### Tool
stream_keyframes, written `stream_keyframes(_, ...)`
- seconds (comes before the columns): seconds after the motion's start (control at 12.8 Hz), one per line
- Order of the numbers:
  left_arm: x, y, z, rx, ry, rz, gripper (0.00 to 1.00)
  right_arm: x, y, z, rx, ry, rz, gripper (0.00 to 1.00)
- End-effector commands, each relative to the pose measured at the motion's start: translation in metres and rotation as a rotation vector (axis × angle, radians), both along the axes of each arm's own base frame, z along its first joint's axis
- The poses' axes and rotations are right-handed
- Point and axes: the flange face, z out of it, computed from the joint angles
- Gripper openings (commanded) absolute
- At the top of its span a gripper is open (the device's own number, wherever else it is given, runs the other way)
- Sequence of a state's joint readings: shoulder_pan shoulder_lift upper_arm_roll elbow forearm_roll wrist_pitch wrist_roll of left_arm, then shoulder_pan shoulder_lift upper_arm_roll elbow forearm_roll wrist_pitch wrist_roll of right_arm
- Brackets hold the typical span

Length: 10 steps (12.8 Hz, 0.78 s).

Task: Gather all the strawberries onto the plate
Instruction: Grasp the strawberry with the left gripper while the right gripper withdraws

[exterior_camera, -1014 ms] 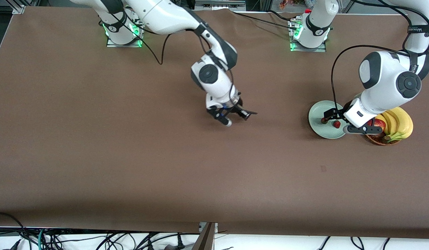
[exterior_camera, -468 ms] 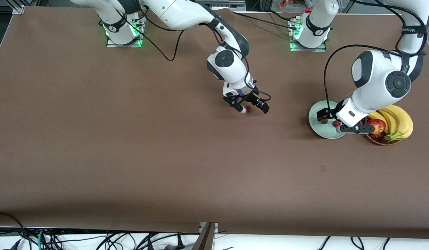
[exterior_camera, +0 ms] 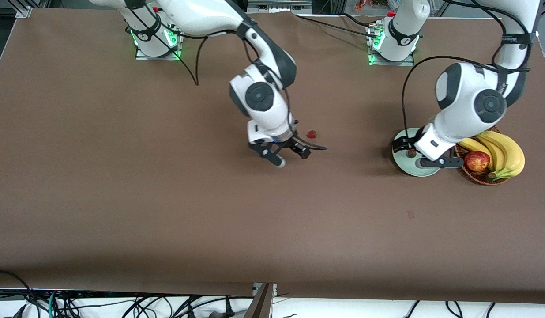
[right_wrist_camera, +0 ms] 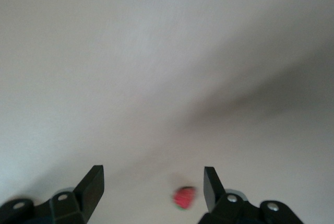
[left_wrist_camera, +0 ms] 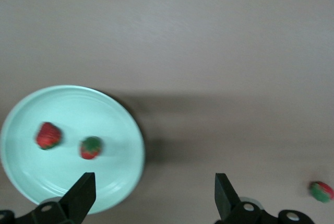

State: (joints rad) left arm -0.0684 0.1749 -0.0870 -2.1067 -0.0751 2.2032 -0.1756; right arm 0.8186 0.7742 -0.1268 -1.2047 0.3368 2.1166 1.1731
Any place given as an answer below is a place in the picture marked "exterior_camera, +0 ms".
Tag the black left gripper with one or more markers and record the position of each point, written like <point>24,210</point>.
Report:
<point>402,142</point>

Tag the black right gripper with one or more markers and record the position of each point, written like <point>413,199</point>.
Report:
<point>294,145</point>

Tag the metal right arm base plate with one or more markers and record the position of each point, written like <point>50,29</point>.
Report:
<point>157,58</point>

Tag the yellow banana bunch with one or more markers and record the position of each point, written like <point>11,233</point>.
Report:
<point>510,159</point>

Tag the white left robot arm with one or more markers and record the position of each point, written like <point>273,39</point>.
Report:
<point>462,110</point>

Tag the orange background object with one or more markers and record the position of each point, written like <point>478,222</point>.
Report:
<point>362,5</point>

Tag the pale green round plate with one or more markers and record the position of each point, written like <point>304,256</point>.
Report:
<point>407,165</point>

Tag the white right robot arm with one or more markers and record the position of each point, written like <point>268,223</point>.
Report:
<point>197,20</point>

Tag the table cover sheet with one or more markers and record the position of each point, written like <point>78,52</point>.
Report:
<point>272,221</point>

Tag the aluminium frame corner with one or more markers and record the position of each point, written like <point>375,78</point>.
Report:
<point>23,9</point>

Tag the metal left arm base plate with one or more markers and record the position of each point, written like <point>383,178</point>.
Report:
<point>391,63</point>

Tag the red apple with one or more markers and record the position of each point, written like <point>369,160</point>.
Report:
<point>476,161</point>

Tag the woven wicker basket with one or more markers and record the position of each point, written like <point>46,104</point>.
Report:
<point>475,178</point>

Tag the grey equipment rail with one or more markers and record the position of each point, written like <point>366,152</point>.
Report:
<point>276,6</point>

